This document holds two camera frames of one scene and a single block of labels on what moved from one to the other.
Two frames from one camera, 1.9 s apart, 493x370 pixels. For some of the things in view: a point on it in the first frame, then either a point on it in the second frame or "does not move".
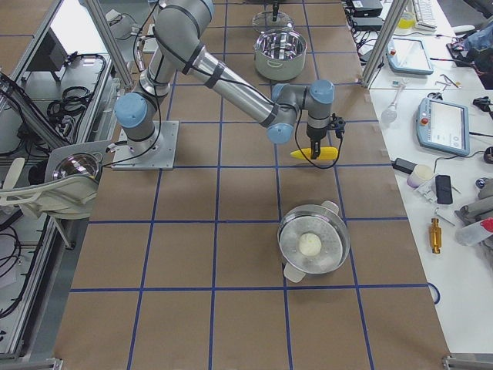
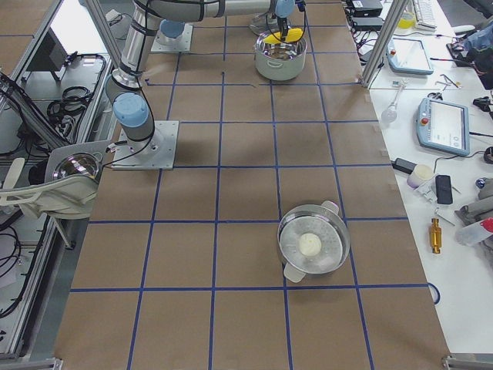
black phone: [444, 187] does not move
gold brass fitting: [436, 233] does not move
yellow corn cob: [325, 153] → [293, 35]
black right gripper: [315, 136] → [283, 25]
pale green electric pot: [280, 54] does not move
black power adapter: [404, 166] does not move
